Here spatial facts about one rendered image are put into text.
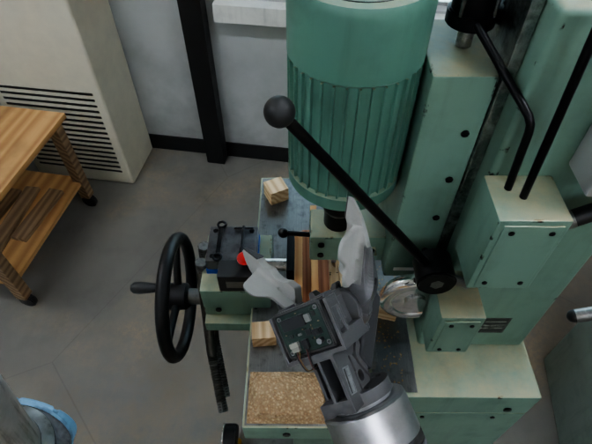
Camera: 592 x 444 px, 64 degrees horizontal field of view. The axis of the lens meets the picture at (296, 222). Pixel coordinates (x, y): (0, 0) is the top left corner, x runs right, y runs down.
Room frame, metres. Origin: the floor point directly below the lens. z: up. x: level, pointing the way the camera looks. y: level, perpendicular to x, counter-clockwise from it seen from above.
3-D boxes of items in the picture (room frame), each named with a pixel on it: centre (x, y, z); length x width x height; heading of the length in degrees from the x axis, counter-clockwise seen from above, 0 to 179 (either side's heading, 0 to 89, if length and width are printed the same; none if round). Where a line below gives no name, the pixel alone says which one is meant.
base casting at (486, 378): (0.56, -0.20, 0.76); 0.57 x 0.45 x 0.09; 90
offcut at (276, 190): (0.79, 0.05, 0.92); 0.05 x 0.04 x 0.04; 116
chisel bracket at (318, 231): (0.56, -0.10, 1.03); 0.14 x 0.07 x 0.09; 90
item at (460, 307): (0.40, -0.26, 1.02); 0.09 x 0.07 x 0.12; 0
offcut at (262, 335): (0.42, 0.06, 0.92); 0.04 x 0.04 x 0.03; 5
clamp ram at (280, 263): (0.55, 0.04, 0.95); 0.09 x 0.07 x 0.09; 0
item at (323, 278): (0.55, -0.05, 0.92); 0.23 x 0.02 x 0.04; 0
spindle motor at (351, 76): (0.56, -0.08, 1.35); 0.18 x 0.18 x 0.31
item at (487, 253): (0.41, -0.29, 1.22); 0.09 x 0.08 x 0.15; 90
